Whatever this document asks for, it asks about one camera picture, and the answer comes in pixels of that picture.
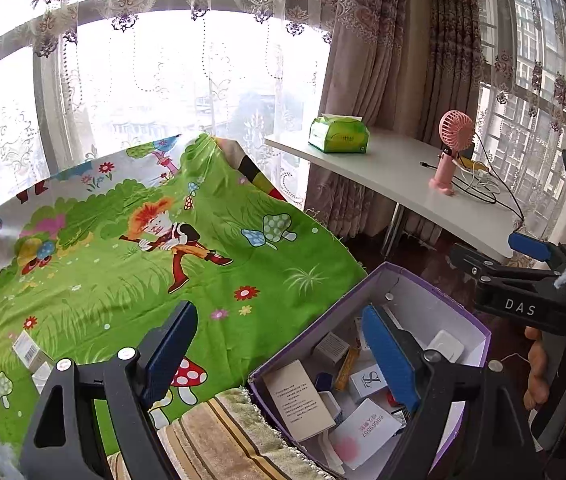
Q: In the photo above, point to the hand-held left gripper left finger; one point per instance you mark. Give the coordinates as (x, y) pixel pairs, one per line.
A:
(170, 355)

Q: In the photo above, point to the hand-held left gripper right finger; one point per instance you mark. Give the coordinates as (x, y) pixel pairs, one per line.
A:
(393, 360)

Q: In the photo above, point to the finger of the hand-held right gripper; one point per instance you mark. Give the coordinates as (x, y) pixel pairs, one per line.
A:
(533, 247)
(513, 300)

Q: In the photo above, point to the purple cardboard box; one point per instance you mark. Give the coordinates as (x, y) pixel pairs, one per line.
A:
(413, 290)

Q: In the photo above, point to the person's right hand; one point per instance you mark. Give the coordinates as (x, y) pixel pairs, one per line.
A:
(538, 365)

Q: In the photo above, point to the orange narrow box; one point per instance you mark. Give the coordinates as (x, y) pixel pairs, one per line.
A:
(347, 369)

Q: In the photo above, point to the white plastic holder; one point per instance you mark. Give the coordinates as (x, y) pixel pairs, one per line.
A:
(445, 346)

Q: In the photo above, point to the small grey white box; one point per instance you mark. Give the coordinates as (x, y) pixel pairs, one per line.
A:
(332, 346)

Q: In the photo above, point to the blue white box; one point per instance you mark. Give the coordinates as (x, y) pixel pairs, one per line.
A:
(328, 395)

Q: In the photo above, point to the large white box pink spot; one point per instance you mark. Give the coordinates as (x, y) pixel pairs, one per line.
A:
(363, 435)

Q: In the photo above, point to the striped plush towel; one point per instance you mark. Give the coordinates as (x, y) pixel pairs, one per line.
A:
(223, 440)

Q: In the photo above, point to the yellow object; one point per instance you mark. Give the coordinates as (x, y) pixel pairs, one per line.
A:
(473, 164)

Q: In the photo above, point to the long white text box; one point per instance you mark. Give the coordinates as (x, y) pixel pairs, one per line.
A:
(298, 400)

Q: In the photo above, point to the green cartoon printed bed sheet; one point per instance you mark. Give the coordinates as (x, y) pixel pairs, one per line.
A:
(113, 260)

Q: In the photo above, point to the pink handheld fan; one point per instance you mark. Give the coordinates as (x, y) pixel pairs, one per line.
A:
(450, 150)

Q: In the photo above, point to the sheer lace curtain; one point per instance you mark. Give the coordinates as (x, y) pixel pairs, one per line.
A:
(138, 85)
(528, 85)

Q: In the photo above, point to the white barcode box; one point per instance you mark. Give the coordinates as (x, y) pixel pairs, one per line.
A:
(30, 352)

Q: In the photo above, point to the white desk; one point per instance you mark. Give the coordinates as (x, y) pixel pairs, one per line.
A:
(393, 170)

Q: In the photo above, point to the green tissue pack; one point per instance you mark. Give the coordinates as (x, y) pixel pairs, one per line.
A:
(338, 135)

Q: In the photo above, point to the brown floral curtain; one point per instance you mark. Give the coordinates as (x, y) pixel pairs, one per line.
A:
(388, 60)

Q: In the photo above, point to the window frame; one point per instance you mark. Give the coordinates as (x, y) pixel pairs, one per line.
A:
(163, 7)

